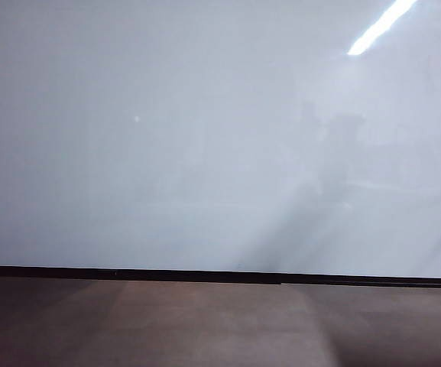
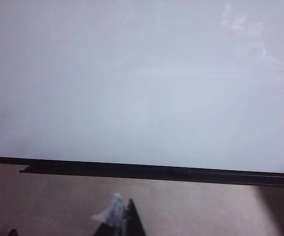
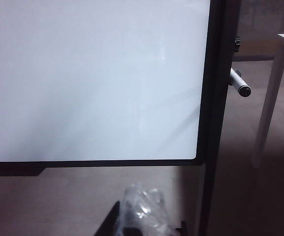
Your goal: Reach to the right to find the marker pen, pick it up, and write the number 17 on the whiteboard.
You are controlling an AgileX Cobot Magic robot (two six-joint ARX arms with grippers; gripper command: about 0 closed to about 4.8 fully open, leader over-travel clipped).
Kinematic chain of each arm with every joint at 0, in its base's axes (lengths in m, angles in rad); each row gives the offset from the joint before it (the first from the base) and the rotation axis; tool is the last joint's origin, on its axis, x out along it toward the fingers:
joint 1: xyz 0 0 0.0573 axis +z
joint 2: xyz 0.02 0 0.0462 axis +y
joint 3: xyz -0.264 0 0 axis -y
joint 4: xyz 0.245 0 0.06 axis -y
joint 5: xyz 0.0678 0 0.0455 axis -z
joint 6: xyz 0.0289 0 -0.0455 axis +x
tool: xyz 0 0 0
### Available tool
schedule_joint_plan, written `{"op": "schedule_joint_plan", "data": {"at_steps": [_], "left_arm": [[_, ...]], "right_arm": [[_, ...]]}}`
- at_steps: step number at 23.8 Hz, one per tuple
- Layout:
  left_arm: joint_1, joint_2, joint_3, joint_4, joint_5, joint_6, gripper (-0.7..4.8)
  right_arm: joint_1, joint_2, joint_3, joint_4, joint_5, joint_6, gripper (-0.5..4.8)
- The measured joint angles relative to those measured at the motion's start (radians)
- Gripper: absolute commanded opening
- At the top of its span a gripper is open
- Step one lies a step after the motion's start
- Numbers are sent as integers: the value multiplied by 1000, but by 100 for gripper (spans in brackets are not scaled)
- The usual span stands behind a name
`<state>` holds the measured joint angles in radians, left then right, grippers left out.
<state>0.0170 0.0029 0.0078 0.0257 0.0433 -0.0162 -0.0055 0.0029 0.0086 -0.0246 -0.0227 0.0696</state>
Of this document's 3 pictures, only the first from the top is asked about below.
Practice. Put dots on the white glossy whiteboard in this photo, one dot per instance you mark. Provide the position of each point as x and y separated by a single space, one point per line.
166 134

